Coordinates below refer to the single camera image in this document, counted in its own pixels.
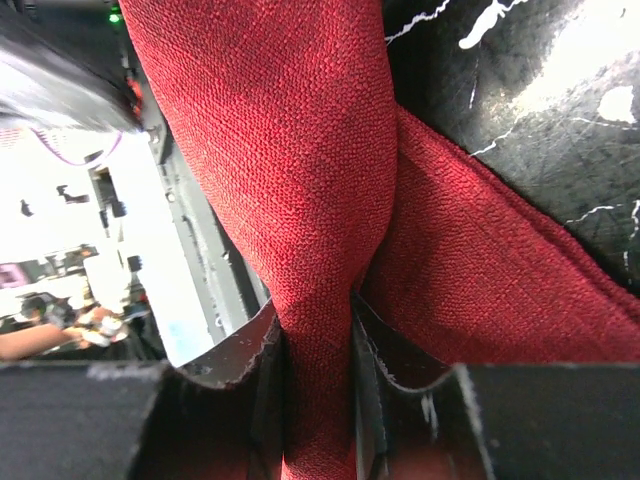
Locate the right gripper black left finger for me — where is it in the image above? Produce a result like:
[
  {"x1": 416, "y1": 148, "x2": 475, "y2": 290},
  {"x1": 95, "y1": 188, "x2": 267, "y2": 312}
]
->
[{"x1": 1, "y1": 305, "x2": 283, "y2": 479}]

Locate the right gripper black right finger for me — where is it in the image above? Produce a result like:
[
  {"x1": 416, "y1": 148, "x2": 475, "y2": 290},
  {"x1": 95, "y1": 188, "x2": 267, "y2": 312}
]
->
[{"x1": 351, "y1": 296, "x2": 639, "y2": 479}]

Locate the dark red cloth napkin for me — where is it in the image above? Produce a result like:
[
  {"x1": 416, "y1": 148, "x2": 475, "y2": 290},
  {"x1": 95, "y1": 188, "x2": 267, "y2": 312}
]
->
[{"x1": 121, "y1": 1, "x2": 639, "y2": 479}]

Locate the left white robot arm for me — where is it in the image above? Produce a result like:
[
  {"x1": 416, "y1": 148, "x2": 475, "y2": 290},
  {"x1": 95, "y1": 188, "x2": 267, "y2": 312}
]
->
[{"x1": 1, "y1": 1, "x2": 140, "y2": 132}]

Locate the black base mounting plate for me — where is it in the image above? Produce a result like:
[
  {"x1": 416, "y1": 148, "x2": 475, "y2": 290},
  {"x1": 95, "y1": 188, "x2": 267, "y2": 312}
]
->
[{"x1": 147, "y1": 115, "x2": 270, "y2": 343}]

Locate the person in background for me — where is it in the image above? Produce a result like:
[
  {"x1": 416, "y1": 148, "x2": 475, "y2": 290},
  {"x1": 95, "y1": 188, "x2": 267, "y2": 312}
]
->
[{"x1": 0, "y1": 294, "x2": 126, "y2": 361}]

